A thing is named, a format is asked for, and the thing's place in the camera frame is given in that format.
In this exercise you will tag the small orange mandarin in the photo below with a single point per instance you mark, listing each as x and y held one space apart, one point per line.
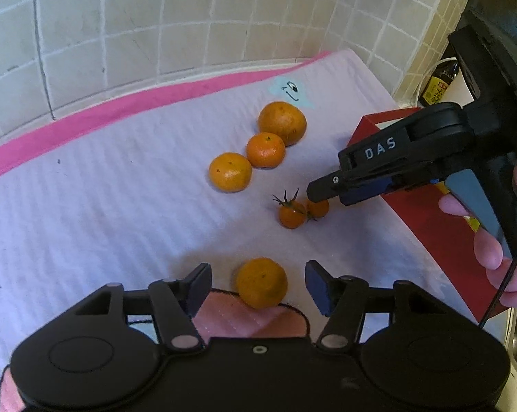
230 172
261 283
265 150

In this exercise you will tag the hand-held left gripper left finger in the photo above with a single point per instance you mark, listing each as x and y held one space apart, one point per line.
198 286

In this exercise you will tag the cherry tomato with green stem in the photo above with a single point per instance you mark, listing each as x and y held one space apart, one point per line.
292 215

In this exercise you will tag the person's right hand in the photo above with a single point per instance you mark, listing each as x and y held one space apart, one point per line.
489 249

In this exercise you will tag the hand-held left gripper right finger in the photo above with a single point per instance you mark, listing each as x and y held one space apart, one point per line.
318 286

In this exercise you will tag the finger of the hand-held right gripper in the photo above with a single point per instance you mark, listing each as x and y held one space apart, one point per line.
327 186
361 195

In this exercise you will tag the dark sauce bottle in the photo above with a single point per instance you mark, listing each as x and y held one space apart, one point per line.
438 86

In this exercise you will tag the small cherry tomato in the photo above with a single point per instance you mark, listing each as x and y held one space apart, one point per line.
318 208

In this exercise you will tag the printed quilted pink-edged mat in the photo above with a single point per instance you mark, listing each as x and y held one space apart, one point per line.
112 201

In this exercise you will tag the red box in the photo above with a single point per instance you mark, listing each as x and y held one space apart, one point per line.
430 231

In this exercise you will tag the large dull orange mandarin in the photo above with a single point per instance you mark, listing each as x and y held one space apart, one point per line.
283 122

